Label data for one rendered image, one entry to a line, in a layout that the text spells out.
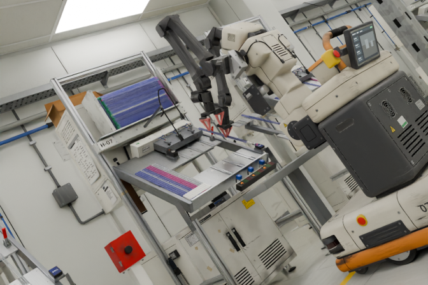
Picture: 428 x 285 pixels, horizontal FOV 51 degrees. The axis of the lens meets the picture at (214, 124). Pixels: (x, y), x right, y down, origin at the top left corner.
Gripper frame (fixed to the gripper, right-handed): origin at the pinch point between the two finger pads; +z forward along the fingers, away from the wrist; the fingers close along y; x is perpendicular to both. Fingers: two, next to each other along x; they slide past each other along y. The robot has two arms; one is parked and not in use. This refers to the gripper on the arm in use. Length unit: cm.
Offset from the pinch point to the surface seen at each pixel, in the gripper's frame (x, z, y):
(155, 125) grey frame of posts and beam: -51, -3, 17
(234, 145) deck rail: -1.5, 11.0, -7.7
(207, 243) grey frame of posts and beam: 39, 27, 63
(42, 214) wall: -166, 89, 67
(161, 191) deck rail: 3, 10, 60
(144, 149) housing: -41, 5, 36
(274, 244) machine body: 35, 69, 2
